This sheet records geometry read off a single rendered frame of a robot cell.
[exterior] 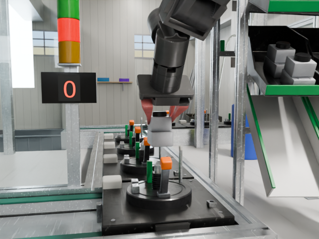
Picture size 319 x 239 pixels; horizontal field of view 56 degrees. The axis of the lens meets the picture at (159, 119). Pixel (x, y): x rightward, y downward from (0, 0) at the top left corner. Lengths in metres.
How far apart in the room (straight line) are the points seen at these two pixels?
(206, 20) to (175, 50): 0.07
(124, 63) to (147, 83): 8.06
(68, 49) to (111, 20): 8.07
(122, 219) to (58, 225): 0.18
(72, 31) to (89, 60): 7.86
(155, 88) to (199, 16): 0.15
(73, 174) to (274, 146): 0.48
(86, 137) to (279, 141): 1.29
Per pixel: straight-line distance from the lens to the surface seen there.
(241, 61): 0.72
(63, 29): 0.73
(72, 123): 0.76
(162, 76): 0.53
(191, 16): 0.48
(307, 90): 0.66
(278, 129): 0.75
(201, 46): 1.79
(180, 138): 1.87
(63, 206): 0.76
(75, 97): 0.71
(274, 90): 0.63
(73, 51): 0.72
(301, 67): 0.65
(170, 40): 0.50
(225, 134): 1.96
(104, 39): 8.67
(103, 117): 8.58
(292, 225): 0.87
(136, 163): 0.87
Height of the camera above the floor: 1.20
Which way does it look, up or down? 5 degrees down
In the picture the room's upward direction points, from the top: straight up
